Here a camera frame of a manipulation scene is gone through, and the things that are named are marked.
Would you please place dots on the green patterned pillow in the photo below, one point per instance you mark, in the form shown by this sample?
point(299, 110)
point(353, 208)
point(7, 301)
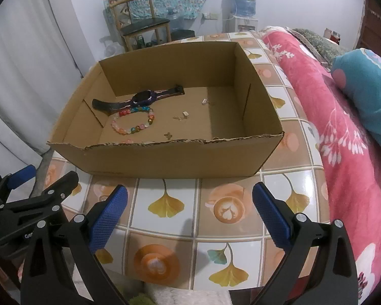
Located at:
point(317, 43)

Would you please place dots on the blue pillow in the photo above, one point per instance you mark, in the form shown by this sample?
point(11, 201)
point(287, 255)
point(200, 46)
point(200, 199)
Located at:
point(368, 95)

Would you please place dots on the gold butterfly earring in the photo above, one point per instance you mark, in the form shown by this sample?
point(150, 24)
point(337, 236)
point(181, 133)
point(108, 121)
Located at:
point(168, 135)

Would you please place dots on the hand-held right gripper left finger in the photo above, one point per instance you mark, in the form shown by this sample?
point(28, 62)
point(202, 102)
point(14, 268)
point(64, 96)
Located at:
point(109, 219)

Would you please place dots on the brown cardboard box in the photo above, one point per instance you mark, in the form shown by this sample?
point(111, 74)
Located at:
point(165, 159)

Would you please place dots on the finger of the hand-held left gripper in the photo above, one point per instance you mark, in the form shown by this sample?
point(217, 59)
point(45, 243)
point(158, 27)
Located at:
point(66, 182)
point(22, 173)

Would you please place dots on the blue water jug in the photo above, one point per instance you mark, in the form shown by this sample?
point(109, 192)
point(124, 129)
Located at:
point(175, 20)

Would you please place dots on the brown wooden door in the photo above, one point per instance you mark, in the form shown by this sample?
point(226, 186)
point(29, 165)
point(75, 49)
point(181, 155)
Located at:
point(377, 28)

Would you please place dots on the green fluffy cloth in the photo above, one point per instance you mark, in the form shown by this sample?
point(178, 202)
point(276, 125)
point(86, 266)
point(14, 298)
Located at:
point(141, 299)

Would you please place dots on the purple smart watch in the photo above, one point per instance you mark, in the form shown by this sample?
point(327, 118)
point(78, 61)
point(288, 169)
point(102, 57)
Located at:
point(143, 97)

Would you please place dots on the leaf and coffee print tablecloth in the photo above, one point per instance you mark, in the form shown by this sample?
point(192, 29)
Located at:
point(177, 228)

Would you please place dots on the black bin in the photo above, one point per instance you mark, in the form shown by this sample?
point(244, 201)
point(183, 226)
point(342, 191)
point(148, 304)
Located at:
point(183, 35)

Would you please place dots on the blue dispenser water bottle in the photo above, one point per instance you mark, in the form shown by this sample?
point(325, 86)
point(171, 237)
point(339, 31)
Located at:
point(244, 0)

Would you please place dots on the white curtain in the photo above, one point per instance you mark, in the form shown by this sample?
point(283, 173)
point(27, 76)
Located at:
point(25, 70)

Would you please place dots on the pink floral blanket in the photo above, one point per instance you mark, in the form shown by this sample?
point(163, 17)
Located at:
point(346, 165)

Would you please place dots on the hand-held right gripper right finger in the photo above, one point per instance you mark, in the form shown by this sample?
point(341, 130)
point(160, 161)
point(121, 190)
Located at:
point(273, 219)

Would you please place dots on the white wall socket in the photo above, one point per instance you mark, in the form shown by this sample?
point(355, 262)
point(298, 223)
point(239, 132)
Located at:
point(211, 16)

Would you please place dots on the white fluffy blanket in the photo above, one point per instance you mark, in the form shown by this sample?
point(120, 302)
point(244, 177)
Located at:
point(184, 295)

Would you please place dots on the wooden chair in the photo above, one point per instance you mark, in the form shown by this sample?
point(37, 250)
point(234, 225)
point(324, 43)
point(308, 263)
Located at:
point(146, 25)

